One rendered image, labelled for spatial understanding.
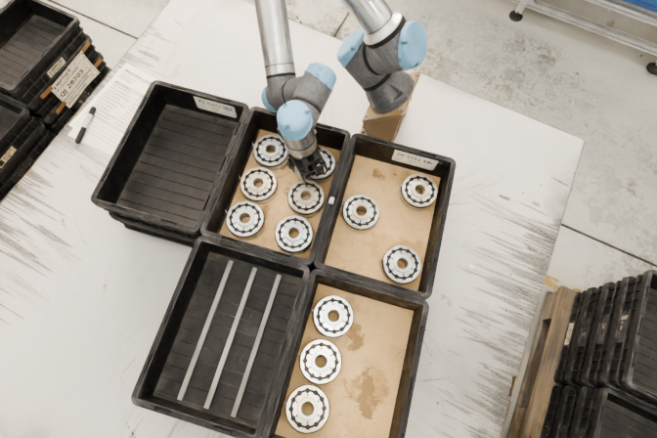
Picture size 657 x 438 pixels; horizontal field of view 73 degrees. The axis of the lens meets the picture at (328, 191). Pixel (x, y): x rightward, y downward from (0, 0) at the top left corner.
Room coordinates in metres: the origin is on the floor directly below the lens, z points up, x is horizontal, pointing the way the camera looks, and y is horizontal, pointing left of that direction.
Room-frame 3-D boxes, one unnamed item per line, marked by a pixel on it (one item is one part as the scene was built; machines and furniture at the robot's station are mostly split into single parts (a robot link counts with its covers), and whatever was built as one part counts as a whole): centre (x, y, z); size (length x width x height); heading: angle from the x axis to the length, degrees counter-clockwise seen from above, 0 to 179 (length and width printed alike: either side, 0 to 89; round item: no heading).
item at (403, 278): (0.29, -0.21, 0.86); 0.10 x 0.10 x 0.01
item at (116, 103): (0.76, 0.73, 0.70); 0.33 x 0.23 x 0.01; 160
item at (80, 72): (1.06, 1.12, 0.41); 0.31 x 0.02 x 0.16; 159
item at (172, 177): (0.52, 0.43, 0.87); 0.40 x 0.30 x 0.11; 170
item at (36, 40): (1.09, 1.28, 0.37); 0.40 x 0.30 x 0.45; 159
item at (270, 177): (0.47, 0.20, 0.86); 0.10 x 0.10 x 0.01
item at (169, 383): (0.07, 0.21, 0.87); 0.40 x 0.30 x 0.11; 170
